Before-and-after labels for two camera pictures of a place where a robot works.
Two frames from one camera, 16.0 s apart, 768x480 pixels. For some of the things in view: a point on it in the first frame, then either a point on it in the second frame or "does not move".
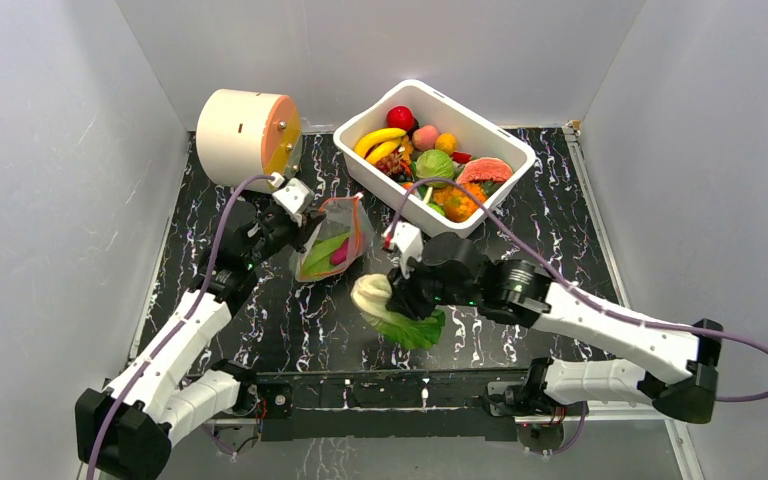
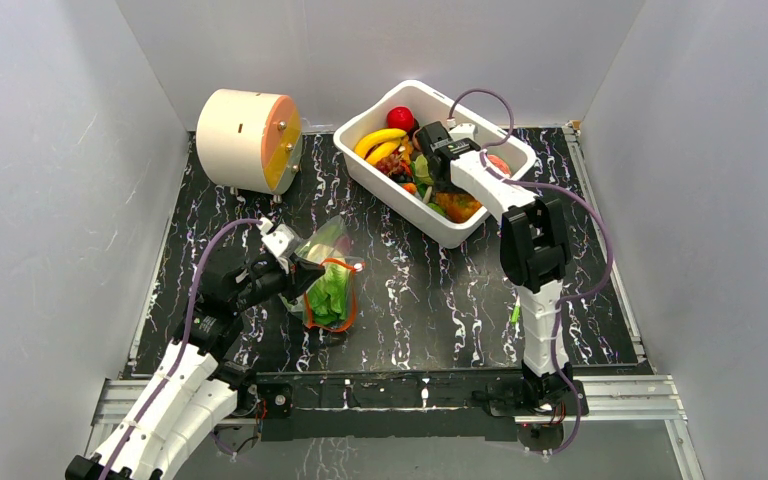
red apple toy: [401, 117] does not move
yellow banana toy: [369, 141] does not move
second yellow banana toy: [379, 151] does not move
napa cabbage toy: [372, 294] -> [328, 297]
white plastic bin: [477, 135] does not move
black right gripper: [407, 291] -> [428, 142]
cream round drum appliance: [244, 134] does not move
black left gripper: [309, 221] -> [297, 274]
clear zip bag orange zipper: [341, 237] -> [330, 304]
